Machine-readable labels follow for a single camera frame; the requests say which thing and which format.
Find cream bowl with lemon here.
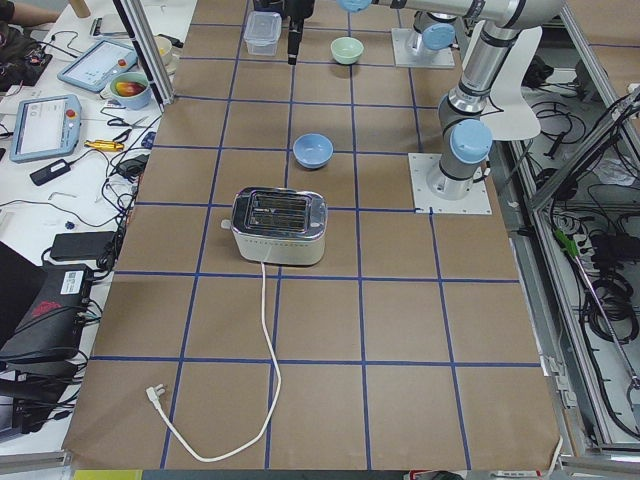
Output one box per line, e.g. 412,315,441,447
154,35,175,74

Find green bowl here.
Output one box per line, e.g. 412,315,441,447
330,37,364,65

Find blue teach pendant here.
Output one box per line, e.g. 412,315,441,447
9,94,82,163
57,40,138,93

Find white paper sheet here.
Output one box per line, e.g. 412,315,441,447
481,27,542,141

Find aluminium frame post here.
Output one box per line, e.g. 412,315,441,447
112,0,174,110

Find gold metal tool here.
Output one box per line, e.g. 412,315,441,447
84,140,125,152

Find clear plastic food container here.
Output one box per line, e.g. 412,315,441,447
243,11,282,56

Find blue bowl with fruit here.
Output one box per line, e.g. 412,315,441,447
109,72,151,110

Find white toaster power cord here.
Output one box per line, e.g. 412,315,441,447
145,262,283,463

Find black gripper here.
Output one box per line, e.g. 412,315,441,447
253,0,315,65

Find blue teach pendant rear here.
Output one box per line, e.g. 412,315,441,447
57,40,138,93

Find black power adapter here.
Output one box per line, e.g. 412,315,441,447
49,231,115,261

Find blue teach pendant front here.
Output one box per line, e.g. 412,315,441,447
9,94,82,163

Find black scissors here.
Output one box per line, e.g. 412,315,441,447
106,116,147,143

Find silver toaster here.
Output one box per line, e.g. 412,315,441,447
221,186,328,266

